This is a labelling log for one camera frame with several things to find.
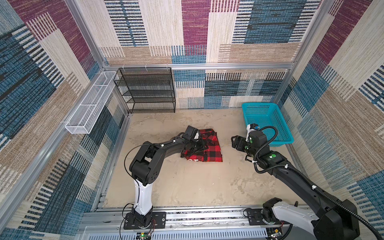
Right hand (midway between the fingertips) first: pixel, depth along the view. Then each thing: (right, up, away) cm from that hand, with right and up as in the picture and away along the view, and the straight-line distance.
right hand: (237, 141), depth 82 cm
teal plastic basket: (+32, +17, +31) cm, 48 cm away
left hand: (-15, -5, +12) cm, 20 cm away
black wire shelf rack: (-54, +35, +27) cm, 69 cm away
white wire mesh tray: (-75, +13, -9) cm, 77 cm away
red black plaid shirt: (-12, -9, +12) cm, 19 cm away
